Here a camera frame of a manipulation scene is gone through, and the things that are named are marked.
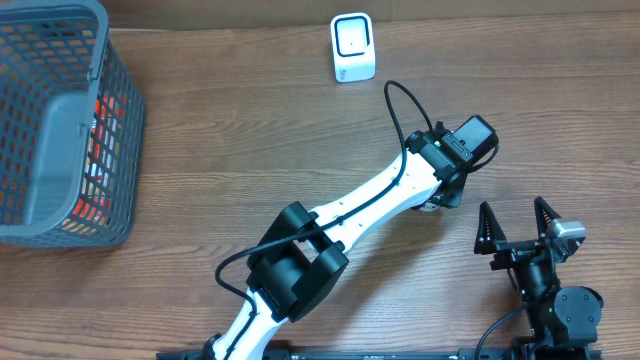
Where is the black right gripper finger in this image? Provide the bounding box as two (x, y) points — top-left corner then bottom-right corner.
(474, 202), (507, 254)
(534, 196), (561, 238)

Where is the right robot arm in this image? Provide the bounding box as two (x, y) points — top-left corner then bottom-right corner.
(474, 197), (604, 359)

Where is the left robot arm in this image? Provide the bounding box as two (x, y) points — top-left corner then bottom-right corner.
(203, 116), (499, 359)

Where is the white barcode scanner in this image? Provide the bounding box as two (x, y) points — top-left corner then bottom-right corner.
(329, 12), (376, 83)

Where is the long orange noodle package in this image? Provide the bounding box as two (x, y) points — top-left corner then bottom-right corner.
(71, 95), (125, 235)

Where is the grey plastic mesh basket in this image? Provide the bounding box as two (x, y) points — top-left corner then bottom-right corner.
(1, 0), (146, 248)

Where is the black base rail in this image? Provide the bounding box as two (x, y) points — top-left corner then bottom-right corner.
(156, 348), (603, 360)

